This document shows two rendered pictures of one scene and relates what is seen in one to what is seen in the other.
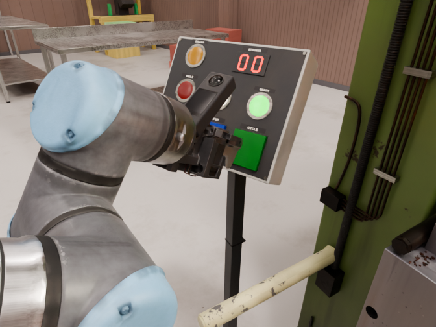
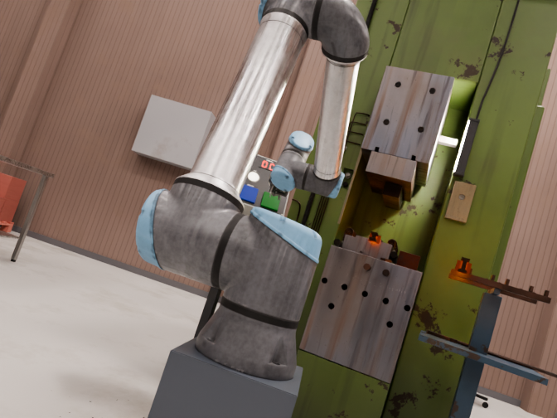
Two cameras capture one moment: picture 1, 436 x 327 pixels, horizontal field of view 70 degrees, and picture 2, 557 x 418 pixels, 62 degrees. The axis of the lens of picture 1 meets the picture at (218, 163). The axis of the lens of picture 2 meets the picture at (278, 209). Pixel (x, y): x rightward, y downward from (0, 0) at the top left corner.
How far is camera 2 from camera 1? 1.56 m
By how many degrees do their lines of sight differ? 52
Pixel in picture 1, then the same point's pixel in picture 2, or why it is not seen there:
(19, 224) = (290, 165)
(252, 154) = (274, 203)
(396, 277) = (336, 255)
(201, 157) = not seen: hidden behind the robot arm
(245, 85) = (266, 174)
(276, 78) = not seen: hidden behind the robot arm
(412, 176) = (324, 235)
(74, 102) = (309, 140)
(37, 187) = (295, 157)
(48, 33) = not seen: outside the picture
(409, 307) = (341, 266)
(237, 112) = (263, 185)
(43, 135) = (301, 144)
